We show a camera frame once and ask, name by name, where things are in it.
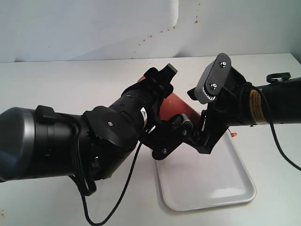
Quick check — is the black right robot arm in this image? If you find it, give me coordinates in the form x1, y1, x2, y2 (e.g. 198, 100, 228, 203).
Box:
187, 68, 301, 154

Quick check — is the red sauce squeeze bottle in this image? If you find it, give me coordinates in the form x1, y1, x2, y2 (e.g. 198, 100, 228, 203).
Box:
133, 72, 202, 137

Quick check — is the white rectangular plastic tray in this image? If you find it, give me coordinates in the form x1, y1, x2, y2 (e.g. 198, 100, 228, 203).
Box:
155, 132, 256, 212

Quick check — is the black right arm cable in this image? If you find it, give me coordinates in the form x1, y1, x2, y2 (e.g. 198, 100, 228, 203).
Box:
235, 82, 301, 171

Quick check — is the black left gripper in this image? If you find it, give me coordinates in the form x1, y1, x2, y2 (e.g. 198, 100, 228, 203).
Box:
143, 64, 194, 160

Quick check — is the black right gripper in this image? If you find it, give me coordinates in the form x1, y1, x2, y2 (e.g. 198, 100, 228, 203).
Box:
187, 67, 252, 154

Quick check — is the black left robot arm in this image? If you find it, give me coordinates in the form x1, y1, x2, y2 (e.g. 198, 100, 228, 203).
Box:
0, 64, 193, 196

